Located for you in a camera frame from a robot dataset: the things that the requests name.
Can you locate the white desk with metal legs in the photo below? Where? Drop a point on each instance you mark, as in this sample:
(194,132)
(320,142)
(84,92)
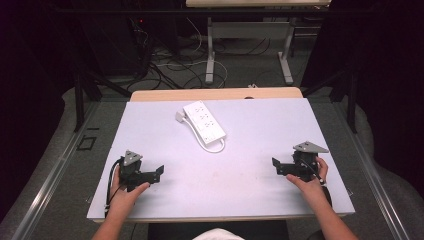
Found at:
(250,30)

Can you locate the white power strip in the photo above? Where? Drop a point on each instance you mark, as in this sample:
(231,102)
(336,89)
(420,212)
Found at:
(204,121)

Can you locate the person's right hand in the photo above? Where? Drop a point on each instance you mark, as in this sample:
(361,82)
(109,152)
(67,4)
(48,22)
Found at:
(311,188)

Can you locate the person's white clothing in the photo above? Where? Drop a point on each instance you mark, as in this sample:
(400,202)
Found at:
(218,234)

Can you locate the person's left hand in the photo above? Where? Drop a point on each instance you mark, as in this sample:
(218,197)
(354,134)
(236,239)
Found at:
(126,199)

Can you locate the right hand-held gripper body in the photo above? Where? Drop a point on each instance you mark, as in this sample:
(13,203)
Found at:
(304,162)

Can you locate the black metal stand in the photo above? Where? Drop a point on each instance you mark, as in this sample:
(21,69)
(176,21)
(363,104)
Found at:
(351,96)
(80,100)

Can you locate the dark computer cabinet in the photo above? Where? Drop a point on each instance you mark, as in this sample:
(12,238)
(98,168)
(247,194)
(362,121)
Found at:
(113,43)

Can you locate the metal floor rail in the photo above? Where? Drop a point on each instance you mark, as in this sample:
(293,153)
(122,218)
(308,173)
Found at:
(50,180)
(373,180)

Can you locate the white power plug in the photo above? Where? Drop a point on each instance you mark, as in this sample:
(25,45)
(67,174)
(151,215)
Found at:
(180,116)

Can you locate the white table cover board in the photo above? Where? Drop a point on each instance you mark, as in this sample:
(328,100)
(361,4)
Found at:
(233,173)

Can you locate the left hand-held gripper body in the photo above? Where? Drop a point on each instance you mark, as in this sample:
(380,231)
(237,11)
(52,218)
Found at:
(132,169)

